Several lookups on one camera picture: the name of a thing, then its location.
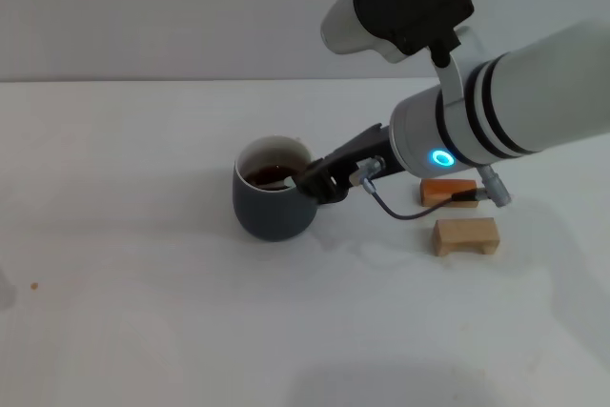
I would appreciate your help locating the dark orange wooden block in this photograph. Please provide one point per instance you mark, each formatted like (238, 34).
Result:
(443, 190)

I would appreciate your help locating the dark grey ceramic cup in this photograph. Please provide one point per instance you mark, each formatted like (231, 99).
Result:
(271, 216)

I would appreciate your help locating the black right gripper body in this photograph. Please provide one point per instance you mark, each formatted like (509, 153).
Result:
(367, 149)

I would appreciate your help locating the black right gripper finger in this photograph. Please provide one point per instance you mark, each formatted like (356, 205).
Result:
(319, 190)
(314, 171)

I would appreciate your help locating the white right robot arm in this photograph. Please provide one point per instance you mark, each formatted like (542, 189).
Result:
(514, 111)

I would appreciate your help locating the light wooden block with notch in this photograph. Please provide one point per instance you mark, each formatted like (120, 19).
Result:
(464, 230)

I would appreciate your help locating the dark brown coffee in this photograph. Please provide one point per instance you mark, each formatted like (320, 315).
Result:
(267, 173)

